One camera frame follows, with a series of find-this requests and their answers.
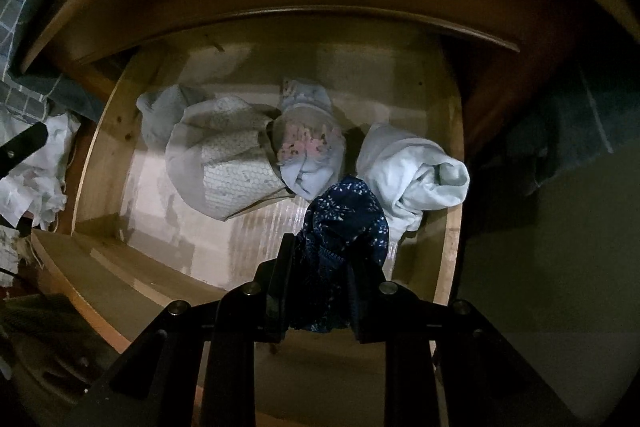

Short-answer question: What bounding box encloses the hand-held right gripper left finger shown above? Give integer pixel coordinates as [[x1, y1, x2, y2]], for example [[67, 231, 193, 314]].
[[62, 233, 301, 427]]

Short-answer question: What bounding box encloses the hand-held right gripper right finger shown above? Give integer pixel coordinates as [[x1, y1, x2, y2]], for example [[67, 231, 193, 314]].
[[345, 257, 583, 427]]

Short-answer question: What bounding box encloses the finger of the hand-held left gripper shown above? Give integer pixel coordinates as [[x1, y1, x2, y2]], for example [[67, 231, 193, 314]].
[[0, 123, 49, 180], [0, 207, 31, 238]]

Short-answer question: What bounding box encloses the navy dotted underwear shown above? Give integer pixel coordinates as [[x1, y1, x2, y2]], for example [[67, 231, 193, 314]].
[[287, 177, 391, 334]]

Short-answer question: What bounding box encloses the wooden drawer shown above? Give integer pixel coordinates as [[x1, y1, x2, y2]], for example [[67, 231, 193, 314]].
[[30, 14, 468, 427]]

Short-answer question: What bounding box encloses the grey honeycomb underwear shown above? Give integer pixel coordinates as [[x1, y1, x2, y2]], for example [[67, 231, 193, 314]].
[[165, 96, 296, 222]]

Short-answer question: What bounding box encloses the pale blue underwear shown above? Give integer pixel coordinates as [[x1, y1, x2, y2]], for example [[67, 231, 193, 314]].
[[356, 123, 471, 233]]

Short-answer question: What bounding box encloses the plain grey underwear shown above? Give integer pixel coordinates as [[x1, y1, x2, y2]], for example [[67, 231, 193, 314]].
[[136, 84, 211, 148]]

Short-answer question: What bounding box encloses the blue underwear pink print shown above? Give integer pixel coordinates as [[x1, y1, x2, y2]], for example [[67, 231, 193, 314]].
[[272, 79, 347, 200]]

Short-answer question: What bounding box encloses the white crumpled clothes pile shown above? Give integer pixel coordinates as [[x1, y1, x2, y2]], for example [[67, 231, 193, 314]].
[[0, 112, 82, 268]]

